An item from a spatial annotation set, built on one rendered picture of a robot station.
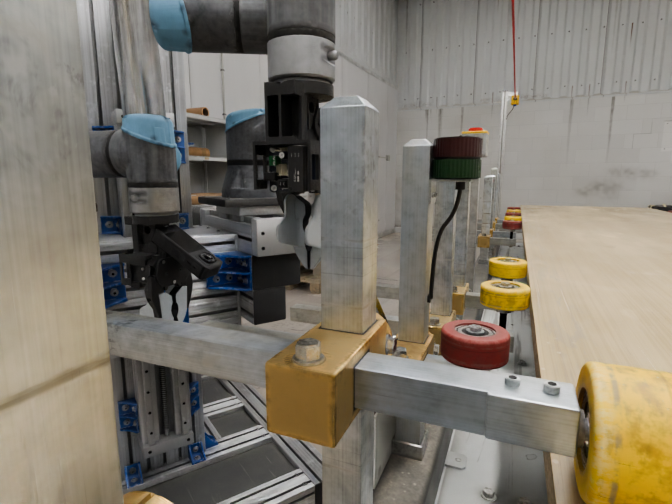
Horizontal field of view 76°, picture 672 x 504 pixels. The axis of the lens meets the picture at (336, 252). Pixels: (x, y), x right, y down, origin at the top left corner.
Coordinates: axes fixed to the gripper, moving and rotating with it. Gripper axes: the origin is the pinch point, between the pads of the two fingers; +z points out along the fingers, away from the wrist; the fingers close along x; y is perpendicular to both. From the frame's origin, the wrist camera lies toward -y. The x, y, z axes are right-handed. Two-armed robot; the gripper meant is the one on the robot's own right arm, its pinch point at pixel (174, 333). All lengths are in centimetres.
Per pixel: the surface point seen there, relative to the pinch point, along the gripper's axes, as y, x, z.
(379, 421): -37.6, 4.4, 4.6
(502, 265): -49, -46, -7
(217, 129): 191, -253, -67
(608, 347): -62, -2, -7
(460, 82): 67, -800, -197
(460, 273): -40, -52, -3
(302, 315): -12.0, -23.2, 2.4
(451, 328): -45.4, 0.5, -7.5
